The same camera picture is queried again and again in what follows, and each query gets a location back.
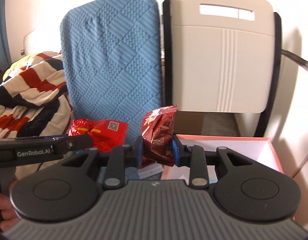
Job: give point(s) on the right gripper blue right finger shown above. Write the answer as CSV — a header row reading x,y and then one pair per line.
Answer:
x,y
177,149

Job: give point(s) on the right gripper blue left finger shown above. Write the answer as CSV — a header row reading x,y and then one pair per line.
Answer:
x,y
139,149

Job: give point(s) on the dark red candy packet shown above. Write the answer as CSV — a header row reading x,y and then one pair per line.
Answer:
x,y
157,130

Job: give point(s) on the red foil snack packet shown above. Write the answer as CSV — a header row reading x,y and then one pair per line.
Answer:
x,y
105,134

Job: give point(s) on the person's left hand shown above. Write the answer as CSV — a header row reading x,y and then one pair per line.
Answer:
x,y
8,213

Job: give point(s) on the striped red black blanket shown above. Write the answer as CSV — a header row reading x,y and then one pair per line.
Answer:
x,y
34,99

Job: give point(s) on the pink cardboard box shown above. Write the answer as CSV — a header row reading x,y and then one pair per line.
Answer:
x,y
233,152

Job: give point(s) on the beige folding chair back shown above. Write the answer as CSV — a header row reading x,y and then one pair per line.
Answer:
x,y
222,55

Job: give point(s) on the blue textured chair cover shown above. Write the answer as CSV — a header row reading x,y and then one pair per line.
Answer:
x,y
111,53

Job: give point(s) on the white quilted pillow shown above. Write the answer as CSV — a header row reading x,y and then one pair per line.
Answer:
x,y
33,42

